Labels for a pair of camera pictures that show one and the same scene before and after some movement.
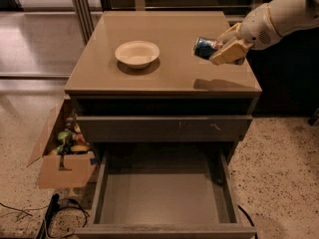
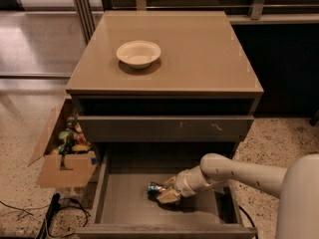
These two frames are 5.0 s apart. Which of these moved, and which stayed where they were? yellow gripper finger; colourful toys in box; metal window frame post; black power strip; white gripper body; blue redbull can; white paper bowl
Moved: blue redbull can; white gripper body; yellow gripper finger
Stayed: metal window frame post; black power strip; white paper bowl; colourful toys in box
